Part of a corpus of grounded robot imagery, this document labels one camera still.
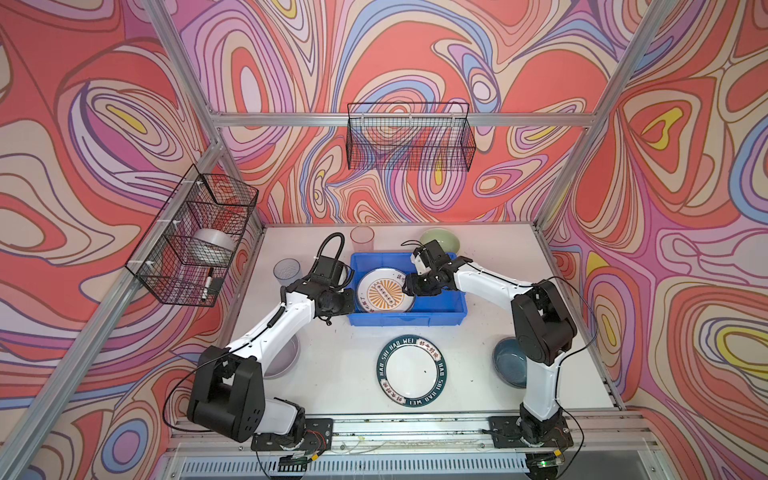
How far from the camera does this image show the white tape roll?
0.71 meters

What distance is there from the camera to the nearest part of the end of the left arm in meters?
0.61

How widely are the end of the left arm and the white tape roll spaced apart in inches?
8.7
